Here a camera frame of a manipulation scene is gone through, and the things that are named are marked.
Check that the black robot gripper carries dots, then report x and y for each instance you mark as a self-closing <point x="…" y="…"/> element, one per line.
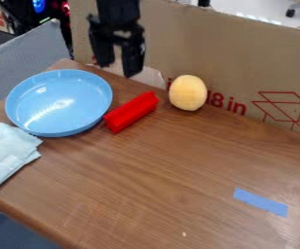
<point x="117" y="15"/>

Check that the blue tape strip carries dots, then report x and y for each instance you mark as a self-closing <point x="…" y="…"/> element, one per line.
<point x="261" y="202"/>

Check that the yellow round fruit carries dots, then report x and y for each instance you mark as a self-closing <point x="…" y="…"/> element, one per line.
<point x="188" y="93"/>

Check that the black computer tower with lights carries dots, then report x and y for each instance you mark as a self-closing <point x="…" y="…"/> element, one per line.
<point x="25" y="14"/>

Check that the brown cardboard box wall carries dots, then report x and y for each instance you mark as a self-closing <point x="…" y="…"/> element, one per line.
<point x="245" y="58"/>

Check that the red rectangular block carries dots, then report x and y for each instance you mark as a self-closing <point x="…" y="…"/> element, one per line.
<point x="131" y="112"/>

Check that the light blue plate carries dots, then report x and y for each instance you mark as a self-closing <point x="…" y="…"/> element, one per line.
<point x="60" y="103"/>

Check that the light blue folded cloth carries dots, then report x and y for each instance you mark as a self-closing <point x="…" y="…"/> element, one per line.
<point x="18" y="150"/>

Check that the grey fabric panel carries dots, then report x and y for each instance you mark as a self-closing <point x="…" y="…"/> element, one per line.
<point x="28" y="54"/>

